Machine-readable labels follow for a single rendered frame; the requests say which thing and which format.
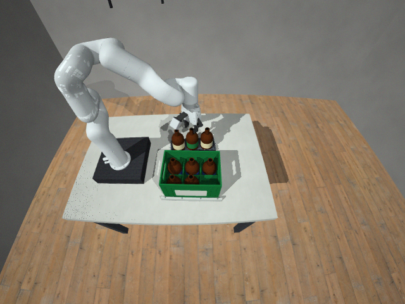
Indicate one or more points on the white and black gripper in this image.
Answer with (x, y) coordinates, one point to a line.
(194, 117)

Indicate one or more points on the green crate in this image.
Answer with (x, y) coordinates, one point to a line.
(201, 190)

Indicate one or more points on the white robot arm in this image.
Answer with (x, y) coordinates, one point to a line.
(87, 103)

